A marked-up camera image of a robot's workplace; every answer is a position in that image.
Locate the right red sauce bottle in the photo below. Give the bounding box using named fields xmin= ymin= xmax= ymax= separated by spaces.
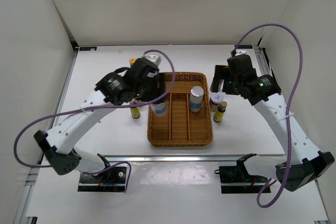
xmin=210 ymin=65 xmax=226 ymax=92

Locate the right black table label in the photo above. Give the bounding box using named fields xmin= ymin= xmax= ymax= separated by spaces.
xmin=235 ymin=45 xmax=253 ymax=49

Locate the right small yellow bottle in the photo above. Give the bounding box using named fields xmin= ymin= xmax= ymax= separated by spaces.
xmin=213 ymin=101 xmax=227 ymax=122

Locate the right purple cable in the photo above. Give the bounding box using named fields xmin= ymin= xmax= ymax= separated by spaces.
xmin=230 ymin=23 xmax=302 ymax=208

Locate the wicker divided tray basket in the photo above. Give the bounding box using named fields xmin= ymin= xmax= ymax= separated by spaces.
xmin=147 ymin=72 xmax=213 ymax=147

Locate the aluminium front rail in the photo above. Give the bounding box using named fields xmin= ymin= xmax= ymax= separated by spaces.
xmin=26 ymin=154 xmax=287 ymax=183

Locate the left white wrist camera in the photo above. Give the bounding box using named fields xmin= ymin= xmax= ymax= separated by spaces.
xmin=143 ymin=54 xmax=162 ymax=67

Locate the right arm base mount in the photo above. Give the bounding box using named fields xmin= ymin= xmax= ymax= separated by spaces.
xmin=214 ymin=154 xmax=268 ymax=194

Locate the black table label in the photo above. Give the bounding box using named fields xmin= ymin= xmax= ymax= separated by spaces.
xmin=235 ymin=45 xmax=253 ymax=49
xmin=79 ymin=47 xmax=97 ymax=51

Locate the right white-lid brown jar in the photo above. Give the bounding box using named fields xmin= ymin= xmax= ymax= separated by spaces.
xmin=209 ymin=92 xmax=224 ymax=112

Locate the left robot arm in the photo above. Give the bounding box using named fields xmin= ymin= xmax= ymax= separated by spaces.
xmin=34 ymin=55 xmax=165 ymax=182

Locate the left black table label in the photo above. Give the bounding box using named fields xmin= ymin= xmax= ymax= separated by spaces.
xmin=79 ymin=47 xmax=97 ymax=51

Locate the left red sauce bottle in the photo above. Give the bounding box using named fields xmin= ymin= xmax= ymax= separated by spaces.
xmin=129 ymin=58 xmax=137 ymax=67

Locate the small yellow bottle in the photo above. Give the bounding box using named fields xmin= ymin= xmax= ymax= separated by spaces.
xmin=213 ymin=101 xmax=227 ymax=122
xmin=130 ymin=100 xmax=141 ymax=119

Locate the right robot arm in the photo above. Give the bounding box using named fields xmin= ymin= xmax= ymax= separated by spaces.
xmin=211 ymin=52 xmax=335 ymax=191

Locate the left small yellow bottle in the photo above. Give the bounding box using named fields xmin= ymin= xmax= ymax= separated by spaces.
xmin=130 ymin=100 xmax=141 ymax=119

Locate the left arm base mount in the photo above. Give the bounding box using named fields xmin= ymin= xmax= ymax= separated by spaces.
xmin=77 ymin=154 xmax=132 ymax=193

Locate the red sauce bottle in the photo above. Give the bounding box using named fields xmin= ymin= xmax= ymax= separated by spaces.
xmin=210 ymin=65 xmax=226 ymax=92
xmin=129 ymin=58 xmax=137 ymax=67

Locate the silver-lid bead jar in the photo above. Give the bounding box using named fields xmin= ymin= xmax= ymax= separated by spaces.
xmin=150 ymin=98 xmax=166 ymax=116
xmin=189 ymin=86 xmax=204 ymax=113

